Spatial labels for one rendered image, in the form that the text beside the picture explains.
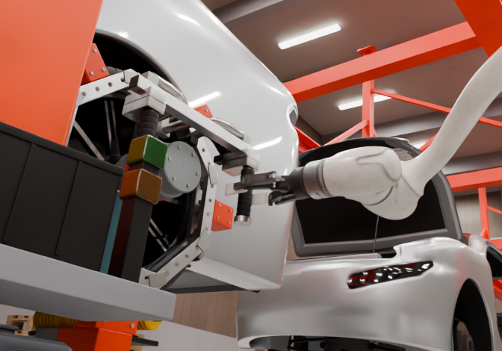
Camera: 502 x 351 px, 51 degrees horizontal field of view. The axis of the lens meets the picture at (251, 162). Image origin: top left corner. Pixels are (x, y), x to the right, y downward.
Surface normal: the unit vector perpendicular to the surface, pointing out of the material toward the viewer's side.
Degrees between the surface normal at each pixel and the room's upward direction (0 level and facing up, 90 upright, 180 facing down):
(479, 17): 180
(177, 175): 90
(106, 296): 90
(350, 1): 180
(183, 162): 90
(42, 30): 90
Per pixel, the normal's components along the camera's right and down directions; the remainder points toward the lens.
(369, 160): -0.50, -0.40
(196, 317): 0.82, -0.16
